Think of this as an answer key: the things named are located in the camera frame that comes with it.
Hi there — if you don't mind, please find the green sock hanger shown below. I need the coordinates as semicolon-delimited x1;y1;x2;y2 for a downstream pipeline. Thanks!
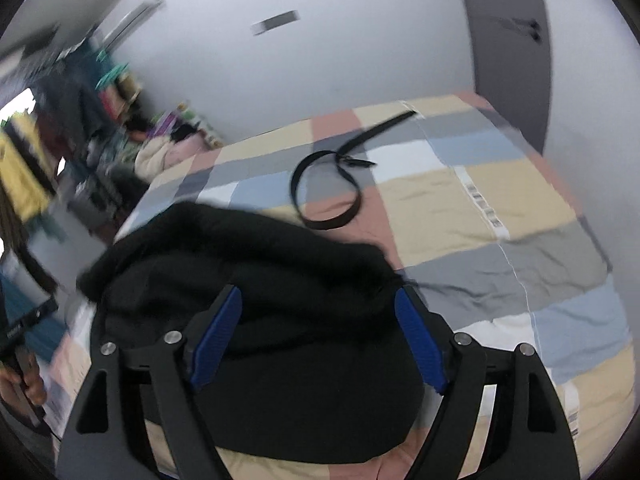
94;61;142;107

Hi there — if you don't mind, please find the checkered bed quilt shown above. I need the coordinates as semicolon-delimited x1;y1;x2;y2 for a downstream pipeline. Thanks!
47;91;632;480

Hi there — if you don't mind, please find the black door handle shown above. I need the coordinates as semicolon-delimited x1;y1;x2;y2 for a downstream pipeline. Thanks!
494;16;544;45

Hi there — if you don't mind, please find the yellow hanging coat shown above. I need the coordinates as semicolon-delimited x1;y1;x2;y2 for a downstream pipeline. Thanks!
0;120;52;222

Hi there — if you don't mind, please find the pile of clothes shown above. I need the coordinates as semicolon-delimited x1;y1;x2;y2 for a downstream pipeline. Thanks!
87;105;223;182

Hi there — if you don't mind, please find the polka dot pillow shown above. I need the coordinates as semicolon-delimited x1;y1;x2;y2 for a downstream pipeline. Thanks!
199;109;224;149

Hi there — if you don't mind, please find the black puffer jacket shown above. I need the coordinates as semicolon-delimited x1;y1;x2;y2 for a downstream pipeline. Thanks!
76;202;427;463

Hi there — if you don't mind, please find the grey door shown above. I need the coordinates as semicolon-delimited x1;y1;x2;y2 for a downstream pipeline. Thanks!
454;0;557;153

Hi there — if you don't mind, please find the white air conditioner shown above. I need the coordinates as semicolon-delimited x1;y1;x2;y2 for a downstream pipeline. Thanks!
99;0;169;47

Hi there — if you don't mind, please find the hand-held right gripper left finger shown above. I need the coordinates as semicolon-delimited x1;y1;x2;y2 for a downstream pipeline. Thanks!
55;285;244;480

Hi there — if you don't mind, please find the white grey wall panel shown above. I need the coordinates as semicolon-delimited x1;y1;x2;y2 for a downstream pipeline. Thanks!
251;9;300;37

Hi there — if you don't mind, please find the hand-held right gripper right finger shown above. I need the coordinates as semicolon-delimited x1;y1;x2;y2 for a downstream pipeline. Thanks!
394;285;582;480

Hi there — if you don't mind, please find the black belt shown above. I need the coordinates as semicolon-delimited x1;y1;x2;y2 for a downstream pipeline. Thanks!
289;109;419;232

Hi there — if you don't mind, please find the person's left hand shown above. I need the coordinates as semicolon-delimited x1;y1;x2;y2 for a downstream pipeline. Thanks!
0;355;49;420

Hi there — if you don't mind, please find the grey suitcase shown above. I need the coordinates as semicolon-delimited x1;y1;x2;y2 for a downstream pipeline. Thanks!
66;167;128;233

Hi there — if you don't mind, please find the grey denim jacket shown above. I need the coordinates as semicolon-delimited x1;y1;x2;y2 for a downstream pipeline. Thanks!
42;52;118;161

